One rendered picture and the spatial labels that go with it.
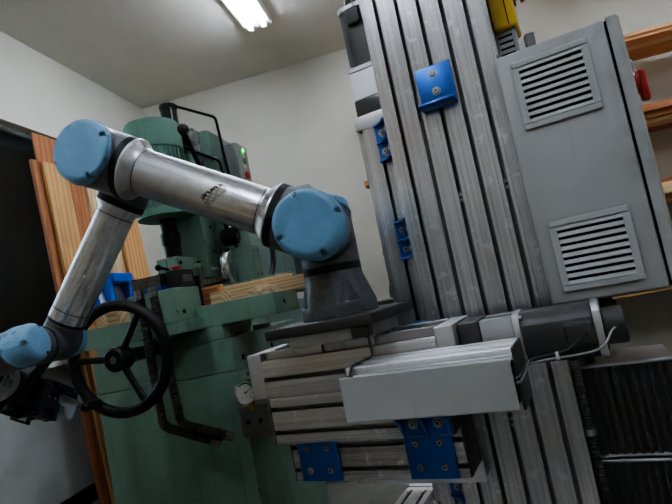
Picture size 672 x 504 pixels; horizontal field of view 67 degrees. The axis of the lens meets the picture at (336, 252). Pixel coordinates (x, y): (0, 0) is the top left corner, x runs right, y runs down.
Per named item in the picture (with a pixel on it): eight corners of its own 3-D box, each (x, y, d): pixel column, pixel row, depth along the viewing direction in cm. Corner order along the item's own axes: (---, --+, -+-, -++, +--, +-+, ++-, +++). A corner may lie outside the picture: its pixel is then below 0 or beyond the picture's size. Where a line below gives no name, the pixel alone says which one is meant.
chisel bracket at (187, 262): (160, 287, 155) (155, 260, 156) (183, 286, 169) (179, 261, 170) (181, 283, 154) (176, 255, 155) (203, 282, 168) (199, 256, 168)
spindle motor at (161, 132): (126, 223, 155) (109, 125, 157) (158, 228, 172) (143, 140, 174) (177, 210, 151) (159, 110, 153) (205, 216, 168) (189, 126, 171)
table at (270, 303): (58, 357, 138) (55, 335, 139) (128, 342, 168) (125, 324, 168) (265, 316, 126) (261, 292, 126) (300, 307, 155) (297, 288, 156)
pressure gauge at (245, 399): (237, 414, 130) (231, 382, 130) (243, 410, 133) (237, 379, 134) (260, 410, 128) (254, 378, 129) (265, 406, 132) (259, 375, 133)
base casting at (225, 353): (96, 395, 146) (91, 364, 147) (194, 361, 202) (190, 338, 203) (238, 370, 137) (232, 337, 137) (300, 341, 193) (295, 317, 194)
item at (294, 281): (112, 326, 163) (110, 314, 163) (116, 325, 165) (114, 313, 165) (310, 285, 149) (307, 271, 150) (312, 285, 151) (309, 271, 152)
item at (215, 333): (98, 363, 146) (96, 349, 146) (141, 352, 167) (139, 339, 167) (224, 339, 138) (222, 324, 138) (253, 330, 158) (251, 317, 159)
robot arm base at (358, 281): (389, 304, 104) (379, 256, 105) (360, 313, 91) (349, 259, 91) (325, 315, 111) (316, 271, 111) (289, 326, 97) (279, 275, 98)
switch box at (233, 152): (228, 187, 186) (220, 145, 188) (239, 191, 196) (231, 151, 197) (243, 183, 185) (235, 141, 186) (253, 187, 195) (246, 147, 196)
